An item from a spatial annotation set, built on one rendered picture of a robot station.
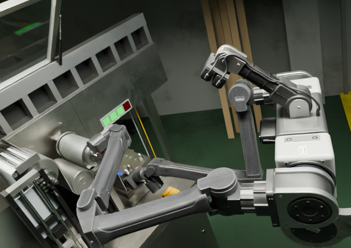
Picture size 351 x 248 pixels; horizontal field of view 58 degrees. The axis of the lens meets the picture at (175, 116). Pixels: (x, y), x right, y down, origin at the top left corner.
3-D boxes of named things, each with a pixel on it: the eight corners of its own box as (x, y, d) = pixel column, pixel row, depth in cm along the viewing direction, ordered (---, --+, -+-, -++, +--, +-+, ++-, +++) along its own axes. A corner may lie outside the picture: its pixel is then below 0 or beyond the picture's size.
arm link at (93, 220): (85, 261, 84) (67, 237, 79) (91, 221, 96) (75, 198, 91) (247, 211, 82) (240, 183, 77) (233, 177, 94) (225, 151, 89)
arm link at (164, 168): (246, 168, 136) (242, 182, 127) (245, 180, 138) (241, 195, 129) (153, 154, 149) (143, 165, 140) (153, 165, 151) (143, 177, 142)
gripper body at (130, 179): (147, 175, 159) (153, 173, 153) (133, 189, 154) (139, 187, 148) (138, 165, 159) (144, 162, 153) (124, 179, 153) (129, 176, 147)
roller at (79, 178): (79, 199, 153) (68, 181, 147) (54, 185, 169) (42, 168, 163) (98, 182, 159) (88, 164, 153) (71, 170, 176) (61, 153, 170)
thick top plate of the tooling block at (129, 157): (135, 184, 173) (130, 175, 170) (93, 166, 200) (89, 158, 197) (153, 164, 182) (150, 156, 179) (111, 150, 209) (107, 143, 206)
